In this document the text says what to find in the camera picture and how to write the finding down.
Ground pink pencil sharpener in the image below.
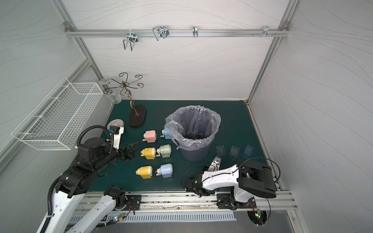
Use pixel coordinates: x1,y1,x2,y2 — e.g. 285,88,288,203
142,130,157,143

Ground light blue pencil sharpener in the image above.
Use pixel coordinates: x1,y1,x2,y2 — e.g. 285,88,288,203
155,164,173,178

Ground green pencil sharpener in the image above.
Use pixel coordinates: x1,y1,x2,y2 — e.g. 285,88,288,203
156,144,172,158

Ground clear sharpener tray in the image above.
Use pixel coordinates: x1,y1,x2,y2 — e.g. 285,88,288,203
229,145,241,158
216,145,227,157

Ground blue tinted sharpener tray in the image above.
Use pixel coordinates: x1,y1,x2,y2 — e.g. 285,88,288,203
244,145,255,156

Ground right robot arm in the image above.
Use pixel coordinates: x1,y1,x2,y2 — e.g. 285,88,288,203
182,158,276,210

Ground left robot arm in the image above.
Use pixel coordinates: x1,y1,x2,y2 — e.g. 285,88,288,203
37,125,141,233

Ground yellow pencil sharpener front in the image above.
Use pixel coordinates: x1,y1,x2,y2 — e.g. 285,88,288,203
136,166,153,179

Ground grey trash bin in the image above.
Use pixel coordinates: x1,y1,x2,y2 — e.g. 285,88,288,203
179,145,210,162

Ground pink patterned bowl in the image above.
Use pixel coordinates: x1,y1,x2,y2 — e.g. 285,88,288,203
107,119,124,130

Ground bronze mug tree stand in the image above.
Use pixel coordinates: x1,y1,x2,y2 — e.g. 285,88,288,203
100,72,147,127

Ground green mat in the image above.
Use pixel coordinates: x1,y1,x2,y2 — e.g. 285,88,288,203
78,100,277,193

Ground clear plastic bin liner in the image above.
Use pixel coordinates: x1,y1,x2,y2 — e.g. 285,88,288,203
164,105,221,151

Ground clear glass cup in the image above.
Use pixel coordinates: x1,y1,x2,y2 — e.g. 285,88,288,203
99,78,121,104

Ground metal hook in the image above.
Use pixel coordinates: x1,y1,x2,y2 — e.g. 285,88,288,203
123,30,139,51
152,25,170,41
253,26,279,37
192,26,198,38

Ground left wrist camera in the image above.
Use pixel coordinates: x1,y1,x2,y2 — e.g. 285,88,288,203
109,126,124,150

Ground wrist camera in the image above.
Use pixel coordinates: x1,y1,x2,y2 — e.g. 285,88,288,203
207,156,221,172
109,126,124,150

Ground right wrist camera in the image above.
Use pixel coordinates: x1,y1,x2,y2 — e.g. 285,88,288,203
207,156,221,172

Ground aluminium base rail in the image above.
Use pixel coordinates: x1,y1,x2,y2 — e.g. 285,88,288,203
58,190,298,215

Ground white wire basket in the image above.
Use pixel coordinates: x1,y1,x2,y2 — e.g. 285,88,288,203
11,77,103,150

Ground aluminium top rail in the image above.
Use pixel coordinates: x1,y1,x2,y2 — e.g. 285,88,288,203
63,22,290,38

